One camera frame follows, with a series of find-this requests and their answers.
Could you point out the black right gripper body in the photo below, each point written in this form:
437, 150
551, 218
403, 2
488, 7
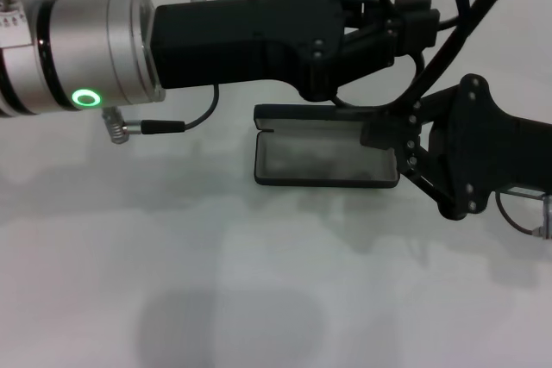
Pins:
487, 152

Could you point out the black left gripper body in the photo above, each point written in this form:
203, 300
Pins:
237, 40

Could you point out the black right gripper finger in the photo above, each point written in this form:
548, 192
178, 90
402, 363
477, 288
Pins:
424, 174
384, 135

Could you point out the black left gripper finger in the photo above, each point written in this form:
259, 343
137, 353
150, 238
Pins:
420, 32
412, 4

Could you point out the black thin-frame glasses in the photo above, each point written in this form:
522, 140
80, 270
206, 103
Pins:
444, 53

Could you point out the black glasses case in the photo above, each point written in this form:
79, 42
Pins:
310, 161

